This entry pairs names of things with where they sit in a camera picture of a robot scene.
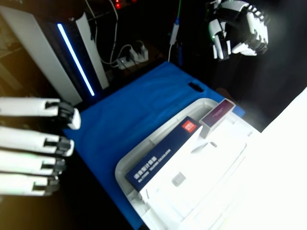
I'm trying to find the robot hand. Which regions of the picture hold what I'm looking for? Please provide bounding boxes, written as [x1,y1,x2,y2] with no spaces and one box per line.
[0,97,82,197]
[206,0,269,60]

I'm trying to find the purple mouse box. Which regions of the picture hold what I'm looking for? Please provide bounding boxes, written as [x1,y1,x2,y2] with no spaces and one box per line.
[199,98,236,139]

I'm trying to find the navy calculator box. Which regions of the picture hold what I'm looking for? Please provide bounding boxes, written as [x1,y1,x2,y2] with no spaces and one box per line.
[125,116,207,192]

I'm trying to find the white plastic tray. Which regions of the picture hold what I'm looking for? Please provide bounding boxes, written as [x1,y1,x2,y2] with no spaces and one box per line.
[114,97,264,230]

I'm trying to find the white adapter with blue connector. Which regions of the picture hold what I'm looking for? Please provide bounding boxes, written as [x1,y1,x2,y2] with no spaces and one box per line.
[167,18,180,63]

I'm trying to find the white tower with blue light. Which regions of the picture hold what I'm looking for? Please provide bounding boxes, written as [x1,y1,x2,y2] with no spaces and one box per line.
[0,5,110,106]

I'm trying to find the white plug adapter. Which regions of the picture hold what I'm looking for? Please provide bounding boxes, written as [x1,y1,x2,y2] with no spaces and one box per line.
[129,42,149,62]

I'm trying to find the blue fabric bag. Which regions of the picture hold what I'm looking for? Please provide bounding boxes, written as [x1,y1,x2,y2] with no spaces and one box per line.
[62,61,246,230]

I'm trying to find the white power strip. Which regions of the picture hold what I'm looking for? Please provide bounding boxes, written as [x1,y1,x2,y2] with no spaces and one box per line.
[117,55,149,70]

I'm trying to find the white cable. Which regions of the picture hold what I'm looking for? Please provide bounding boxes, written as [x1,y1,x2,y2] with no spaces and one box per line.
[99,0,135,66]

